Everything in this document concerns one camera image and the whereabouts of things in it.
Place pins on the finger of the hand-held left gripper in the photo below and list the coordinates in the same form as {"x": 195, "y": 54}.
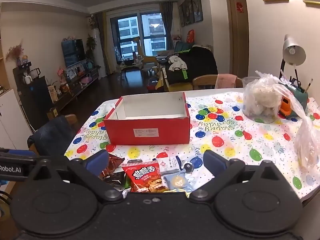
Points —
{"x": 16, "y": 153}

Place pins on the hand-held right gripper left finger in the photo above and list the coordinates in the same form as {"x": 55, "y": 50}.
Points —
{"x": 98, "y": 161}

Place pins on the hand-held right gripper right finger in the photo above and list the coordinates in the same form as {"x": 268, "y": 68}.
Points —
{"x": 212, "y": 160}

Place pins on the shiny copper snack packet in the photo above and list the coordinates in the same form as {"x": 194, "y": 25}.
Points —
{"x": 112, "y": 166}

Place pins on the black snack packet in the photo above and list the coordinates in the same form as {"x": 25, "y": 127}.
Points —
{"x": 113, "y": 179}

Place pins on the green snack packet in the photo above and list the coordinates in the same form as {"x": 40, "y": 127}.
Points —
{"x": 127, "y": 183}

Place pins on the white and blue snack packet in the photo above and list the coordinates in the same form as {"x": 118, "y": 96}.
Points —
{"x": 170, "y": 163}

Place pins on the red snack packet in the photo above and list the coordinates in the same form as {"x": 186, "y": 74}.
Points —
{"x": 143, "y": 176}

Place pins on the red cardboard box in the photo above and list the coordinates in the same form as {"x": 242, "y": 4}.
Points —
{"x": 150, "y": 130}

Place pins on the balloon print tablecloth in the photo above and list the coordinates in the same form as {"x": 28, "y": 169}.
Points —
{"x": 225, "y": 140}

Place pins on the small black round candy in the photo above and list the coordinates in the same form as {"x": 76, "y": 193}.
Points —
{"x": 188, "y": 167}

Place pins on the white cabinet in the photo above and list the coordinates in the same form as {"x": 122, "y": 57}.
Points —
{"x": 10, "y": 120}

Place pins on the light blue snack packet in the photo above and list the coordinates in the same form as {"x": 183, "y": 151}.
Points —
{"x": 178, "y": 182}

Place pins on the black side cabinet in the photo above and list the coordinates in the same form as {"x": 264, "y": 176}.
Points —
{"x": 35, "y": 97}

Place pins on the dark television cabinet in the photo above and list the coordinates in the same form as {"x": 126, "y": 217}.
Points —
{"x": 75, "y": 90}

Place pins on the clear bag of white food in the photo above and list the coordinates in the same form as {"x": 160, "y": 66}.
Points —
{"x": 262, "y": 100}

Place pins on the wooden dining chair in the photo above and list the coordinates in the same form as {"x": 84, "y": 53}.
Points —
{"x": 203, "y": 81}

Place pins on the pink cloth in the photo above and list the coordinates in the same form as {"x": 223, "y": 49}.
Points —
{"x": 225, "y": 80}

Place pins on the orange plastic item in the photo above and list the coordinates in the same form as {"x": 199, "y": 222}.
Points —
{"x": 285, "y": 106}

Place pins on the yellow armchair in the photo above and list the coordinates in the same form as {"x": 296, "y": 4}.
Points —
{"x": 163, "y": 80}

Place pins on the crumpled clear plastic bag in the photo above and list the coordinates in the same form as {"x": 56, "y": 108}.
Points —
{"x": 307, "y": 145}

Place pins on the low coffee table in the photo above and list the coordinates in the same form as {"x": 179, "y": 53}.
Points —
{"x": 131, "y": 68}

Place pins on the black garment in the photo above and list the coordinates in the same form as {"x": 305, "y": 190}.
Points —
{"x": 200, "y": 62}

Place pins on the dried flowers in vase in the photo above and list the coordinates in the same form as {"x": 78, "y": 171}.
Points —
{"x": 15, "y": 51}

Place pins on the white garment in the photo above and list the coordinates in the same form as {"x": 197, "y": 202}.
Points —
{"x": 176, "y": 63}

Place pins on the green pen holder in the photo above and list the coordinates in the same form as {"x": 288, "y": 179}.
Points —
{"x": 298, "y": 97}

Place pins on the white standing air conditioner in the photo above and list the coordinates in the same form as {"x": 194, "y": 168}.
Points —
{"x": 97, "y": 52}

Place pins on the flat screen television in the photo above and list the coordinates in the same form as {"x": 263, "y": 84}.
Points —
{"x": 72, "y": 52}

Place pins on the grey curtain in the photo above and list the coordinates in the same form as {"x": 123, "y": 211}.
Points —
{"x": 166, "y": 25}
{"x": 103, "y": 42}

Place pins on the wooden door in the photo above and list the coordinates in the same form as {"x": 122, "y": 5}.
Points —
{"x": 237, "y": 42}

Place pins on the red bag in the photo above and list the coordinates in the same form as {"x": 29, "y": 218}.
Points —
{"x": 190, "y": 36}

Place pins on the large window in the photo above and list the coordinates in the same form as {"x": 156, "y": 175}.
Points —
{"x": 130, "y": 30}

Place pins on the silver desk lamp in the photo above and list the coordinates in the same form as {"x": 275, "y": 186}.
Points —
{"x": 292, "y": 51}

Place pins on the red door decoration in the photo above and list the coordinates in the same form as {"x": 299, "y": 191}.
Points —
{"x": 240, "y": 7}

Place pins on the dark framed wall picture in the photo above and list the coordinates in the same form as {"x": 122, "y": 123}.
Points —
{"x": 188, "y": 10}
{"x": 181, "y": 15}
{"x": 197, "y": 5}

